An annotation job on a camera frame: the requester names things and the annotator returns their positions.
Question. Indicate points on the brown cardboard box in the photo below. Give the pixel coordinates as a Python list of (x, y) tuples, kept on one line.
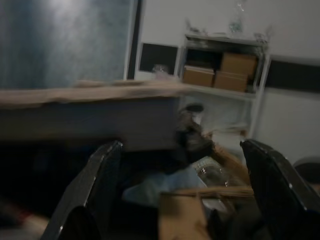
[(238, 62), (231, 82), (198, 77)]

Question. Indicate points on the black lumpy rubbish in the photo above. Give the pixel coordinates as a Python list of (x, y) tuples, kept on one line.
[(195, 142)]

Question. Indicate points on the white metal shelf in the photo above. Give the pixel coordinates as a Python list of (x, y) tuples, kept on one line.
[(261, 75)]

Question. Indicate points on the short cardboard strip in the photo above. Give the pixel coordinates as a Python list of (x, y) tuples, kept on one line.
[(182, 217)]

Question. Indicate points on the pale blue plastic bag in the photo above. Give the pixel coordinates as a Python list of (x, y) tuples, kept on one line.
[(162, 185)]

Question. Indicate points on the beige desk top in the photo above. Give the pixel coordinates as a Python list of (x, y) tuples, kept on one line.
[(87, 93)]

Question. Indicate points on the grey blue panel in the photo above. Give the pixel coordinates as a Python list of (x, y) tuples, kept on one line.
[(62, 42)]

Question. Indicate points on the flat corrugated cardboard sheet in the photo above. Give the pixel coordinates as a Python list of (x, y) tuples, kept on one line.
[(225, 192)]

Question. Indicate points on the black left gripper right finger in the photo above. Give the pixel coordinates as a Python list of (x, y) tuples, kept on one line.
[(275, 190)]

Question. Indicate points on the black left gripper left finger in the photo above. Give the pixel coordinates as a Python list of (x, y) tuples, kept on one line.
[(95, 190)]

